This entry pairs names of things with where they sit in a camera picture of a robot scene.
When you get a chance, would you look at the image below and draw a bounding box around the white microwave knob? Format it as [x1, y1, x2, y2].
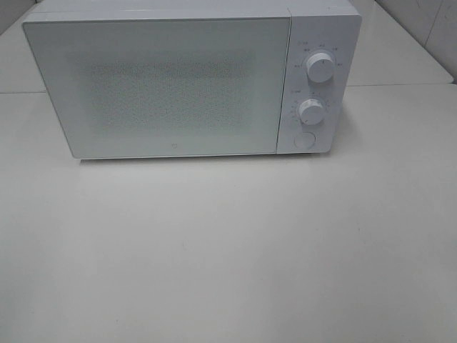
[306, 51, 336, 83]
[298, 99, 326, 126]

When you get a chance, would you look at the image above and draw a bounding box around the white microwave oven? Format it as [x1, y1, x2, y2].
[22, 1, 362, 159]

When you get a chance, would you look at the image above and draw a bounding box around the white microwave door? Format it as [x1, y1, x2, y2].
[23, 18, 290, 159]

